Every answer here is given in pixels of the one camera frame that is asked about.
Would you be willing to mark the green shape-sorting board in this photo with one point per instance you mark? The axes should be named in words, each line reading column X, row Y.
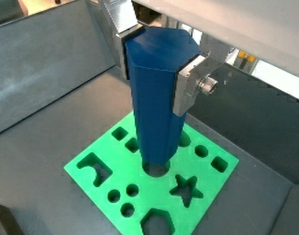
column 130, row 196

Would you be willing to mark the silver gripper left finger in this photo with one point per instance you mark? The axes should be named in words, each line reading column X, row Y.
column 120, row 15

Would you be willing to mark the blue hexagonal prism peg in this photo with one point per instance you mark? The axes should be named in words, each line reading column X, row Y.
column 158, row 53

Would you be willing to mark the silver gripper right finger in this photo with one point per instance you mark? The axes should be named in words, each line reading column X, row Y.
column 194, row 78

